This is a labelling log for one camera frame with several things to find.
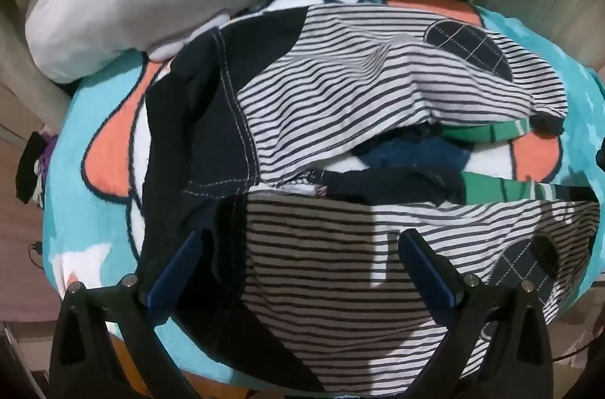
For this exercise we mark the black and purple cloth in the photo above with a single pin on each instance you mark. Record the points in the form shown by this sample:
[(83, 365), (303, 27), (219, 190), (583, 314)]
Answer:
[(33, 167)]

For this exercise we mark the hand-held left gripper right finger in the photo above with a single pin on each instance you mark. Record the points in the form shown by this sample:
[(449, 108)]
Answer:
[(427, 276)]

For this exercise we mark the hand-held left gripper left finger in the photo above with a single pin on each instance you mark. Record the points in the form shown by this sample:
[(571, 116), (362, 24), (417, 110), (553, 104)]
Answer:
[(174, 274)]

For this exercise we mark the teal cartoon printed blanket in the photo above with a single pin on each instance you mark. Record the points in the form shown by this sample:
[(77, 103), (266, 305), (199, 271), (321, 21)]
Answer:
[(94, 111)]

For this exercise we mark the striped navy pants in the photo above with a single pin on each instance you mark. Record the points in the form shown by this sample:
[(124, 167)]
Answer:
[(331, 87)]

